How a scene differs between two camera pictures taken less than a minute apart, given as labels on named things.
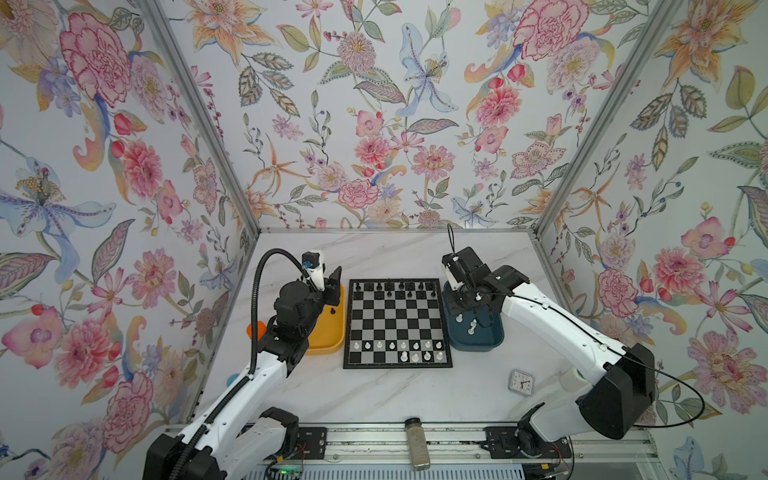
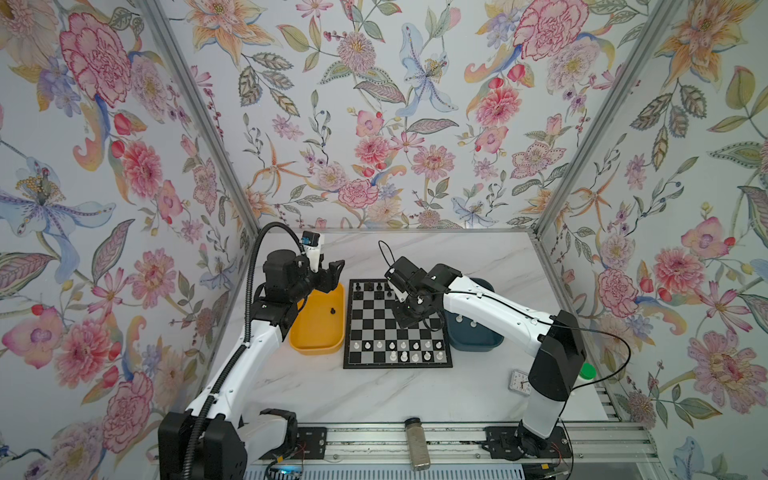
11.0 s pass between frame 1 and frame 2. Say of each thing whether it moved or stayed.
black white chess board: stayed
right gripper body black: moved
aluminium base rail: stayed
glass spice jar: stayed
